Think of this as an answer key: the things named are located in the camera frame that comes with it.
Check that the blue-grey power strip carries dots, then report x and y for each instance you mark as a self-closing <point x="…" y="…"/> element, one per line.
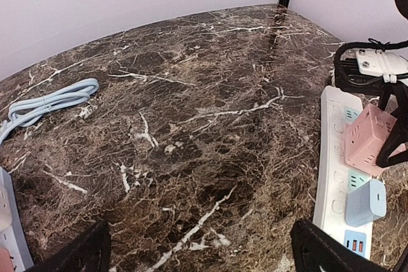
<point x="15" y="255"/>

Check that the blue plug adapter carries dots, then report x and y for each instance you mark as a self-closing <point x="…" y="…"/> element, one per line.
<point x="366" y="204"/>

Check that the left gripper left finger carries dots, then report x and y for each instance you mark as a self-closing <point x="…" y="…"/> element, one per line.
<point x="90" y="251"/>

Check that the white colourful power strip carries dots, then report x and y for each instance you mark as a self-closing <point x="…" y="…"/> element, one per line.
<point x="336" y="179"/>

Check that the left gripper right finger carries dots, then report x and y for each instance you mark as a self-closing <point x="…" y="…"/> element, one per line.
<point x="314" y="250"/>

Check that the pink cube socket adapter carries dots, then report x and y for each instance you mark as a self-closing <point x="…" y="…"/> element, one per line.
<point x="365" y="138"/>

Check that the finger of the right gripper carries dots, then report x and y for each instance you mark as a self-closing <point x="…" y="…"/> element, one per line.
<point x="399" y="90"/>
<point x="397" y="137"/>

